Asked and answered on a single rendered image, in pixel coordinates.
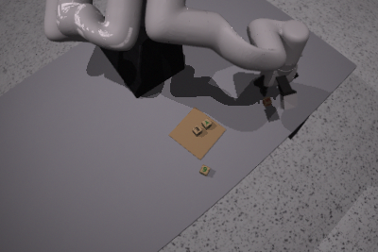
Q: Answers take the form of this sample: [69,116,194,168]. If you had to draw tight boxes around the tan letter block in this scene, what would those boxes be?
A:
[192,125,202,136]
[263,96,272,107]
[199,164,210,176]
[201,118,212,130]

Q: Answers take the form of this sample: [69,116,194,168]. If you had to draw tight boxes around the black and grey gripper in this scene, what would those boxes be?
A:
[253,63,299,97]

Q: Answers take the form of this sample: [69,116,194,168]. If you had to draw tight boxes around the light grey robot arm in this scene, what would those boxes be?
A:
[44,0,310,110]

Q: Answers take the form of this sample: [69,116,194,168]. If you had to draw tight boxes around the tan flat mat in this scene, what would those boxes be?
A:
[169,107,226,160]

